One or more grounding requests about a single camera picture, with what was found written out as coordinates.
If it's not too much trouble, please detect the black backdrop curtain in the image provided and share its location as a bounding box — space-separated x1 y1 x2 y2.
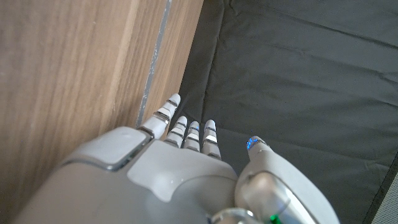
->
169 0 398 224

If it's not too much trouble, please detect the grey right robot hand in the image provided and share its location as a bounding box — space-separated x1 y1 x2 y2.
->
12 93 340 224

